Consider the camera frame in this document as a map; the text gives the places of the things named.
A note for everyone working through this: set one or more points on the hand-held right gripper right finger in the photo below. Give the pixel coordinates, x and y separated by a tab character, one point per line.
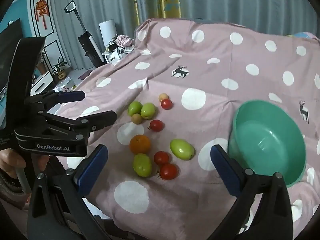
225	171

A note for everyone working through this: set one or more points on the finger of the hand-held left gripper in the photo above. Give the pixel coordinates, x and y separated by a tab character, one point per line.
100	120
71	96

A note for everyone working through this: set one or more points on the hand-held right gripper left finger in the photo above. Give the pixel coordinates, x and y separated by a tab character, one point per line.
92	171

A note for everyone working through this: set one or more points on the green jujube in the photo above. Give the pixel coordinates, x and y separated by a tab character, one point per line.
182	149
135	108
142	165
148	110

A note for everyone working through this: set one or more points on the tan longan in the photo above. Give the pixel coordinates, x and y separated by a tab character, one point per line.
163	96
137	118

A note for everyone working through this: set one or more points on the orange tangerine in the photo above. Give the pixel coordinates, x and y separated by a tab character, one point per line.
140	144

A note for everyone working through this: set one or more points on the green plastic bowl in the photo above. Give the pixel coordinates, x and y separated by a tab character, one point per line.
270	140

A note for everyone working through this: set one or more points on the red cherry tomato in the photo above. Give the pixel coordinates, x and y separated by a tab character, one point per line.
168	171
161	157
156	125
166	104

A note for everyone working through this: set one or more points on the person's left hand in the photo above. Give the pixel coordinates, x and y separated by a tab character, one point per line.
11	161

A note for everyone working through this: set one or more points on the white television cabinet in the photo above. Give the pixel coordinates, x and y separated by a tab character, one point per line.
41	83

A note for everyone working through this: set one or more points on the black television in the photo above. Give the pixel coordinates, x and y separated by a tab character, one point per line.
10	50

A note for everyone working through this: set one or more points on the black upright vacuum cleaner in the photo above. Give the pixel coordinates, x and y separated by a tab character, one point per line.
90	47

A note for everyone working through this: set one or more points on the pile of clothes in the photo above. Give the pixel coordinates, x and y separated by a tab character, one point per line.
115	55

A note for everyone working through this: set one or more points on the white cylinder appliance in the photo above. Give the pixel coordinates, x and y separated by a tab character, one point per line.
107	31

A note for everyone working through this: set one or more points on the pink crumpled cloth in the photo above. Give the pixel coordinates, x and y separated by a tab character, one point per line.
123	40

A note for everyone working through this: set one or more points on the grey curtain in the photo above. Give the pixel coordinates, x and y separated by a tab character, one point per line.
100	0

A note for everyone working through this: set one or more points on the pink polka dot blanket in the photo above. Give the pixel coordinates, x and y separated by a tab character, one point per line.
187	52

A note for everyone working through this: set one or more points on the yellow patterned curtain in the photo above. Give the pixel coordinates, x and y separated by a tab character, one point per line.
172	5

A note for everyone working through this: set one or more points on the colourful crumpled cloth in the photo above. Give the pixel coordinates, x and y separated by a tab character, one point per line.
303	34

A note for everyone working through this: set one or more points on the red knot wall ornament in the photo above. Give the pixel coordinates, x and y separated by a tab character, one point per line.
41	7

